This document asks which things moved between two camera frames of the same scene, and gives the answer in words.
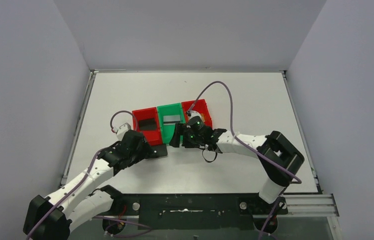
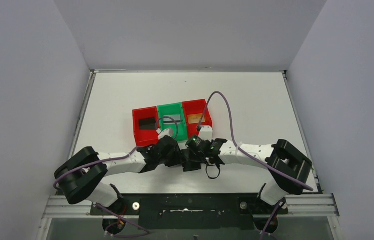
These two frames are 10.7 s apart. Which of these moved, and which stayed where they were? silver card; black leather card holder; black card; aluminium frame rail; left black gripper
Moved: black leather card holder; left black gripper
Stayed: silver card; black card; aluminium frame rail
